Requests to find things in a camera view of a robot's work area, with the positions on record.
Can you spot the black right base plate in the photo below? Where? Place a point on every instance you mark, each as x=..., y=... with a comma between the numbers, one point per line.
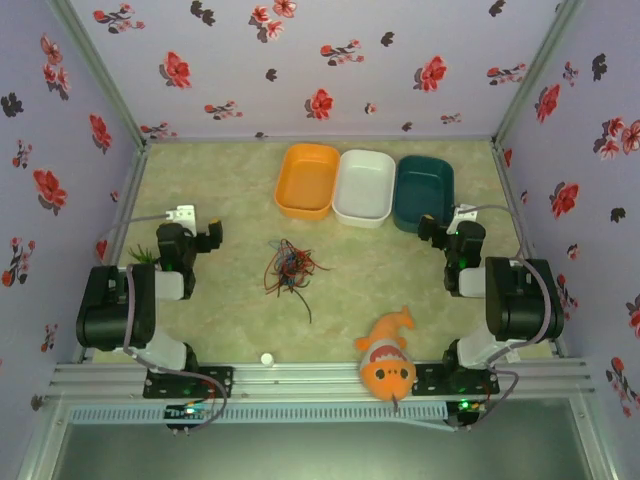
x=430, y=382

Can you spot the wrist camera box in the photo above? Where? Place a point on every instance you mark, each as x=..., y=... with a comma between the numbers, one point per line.
x=466, y=213
x=182, y=214

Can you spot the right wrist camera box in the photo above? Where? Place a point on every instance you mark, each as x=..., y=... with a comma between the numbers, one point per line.
x=466, y=213

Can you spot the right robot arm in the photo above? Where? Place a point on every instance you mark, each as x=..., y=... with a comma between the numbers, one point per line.
x=520, y=300

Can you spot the teal plastic bin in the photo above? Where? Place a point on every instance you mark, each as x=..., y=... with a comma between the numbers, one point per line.
x=422, y=190

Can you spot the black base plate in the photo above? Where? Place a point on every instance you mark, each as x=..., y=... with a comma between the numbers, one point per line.
x=220, y=382
x=430, y=382

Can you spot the white plastic bin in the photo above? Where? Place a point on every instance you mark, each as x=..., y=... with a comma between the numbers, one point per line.
x=364, y=187

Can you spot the wide aluminium base rail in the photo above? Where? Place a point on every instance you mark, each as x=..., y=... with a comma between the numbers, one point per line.
x=310, y=382

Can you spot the small green plant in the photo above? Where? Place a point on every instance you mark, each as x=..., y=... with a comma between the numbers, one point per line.
x=145, y=256

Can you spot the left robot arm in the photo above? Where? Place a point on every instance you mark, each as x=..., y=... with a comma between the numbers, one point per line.
x=110, y=310

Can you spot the small circuit board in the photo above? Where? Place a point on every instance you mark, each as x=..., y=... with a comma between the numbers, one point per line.
x=467, y=407
x=187, y=412

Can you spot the orange fish plush toy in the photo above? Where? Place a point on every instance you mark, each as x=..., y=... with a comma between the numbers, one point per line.
x=385, y=370

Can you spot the small white cap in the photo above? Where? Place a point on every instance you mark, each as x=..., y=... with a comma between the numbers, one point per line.
x=267, y=360

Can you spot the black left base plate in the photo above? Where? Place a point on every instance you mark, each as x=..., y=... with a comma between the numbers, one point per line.
x=220, y=382

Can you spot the long aluminium wall rail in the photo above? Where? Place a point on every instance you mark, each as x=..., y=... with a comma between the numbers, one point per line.
x=320, y=140

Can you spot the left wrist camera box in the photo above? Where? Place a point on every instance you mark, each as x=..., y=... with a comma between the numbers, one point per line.
x=182, y=214

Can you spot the aluminium corner post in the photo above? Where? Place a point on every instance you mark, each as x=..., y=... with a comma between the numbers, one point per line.
x=535, y=75
x=100, y=75

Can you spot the orange plastic bin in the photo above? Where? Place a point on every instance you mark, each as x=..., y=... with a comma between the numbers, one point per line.
x=305, y=175

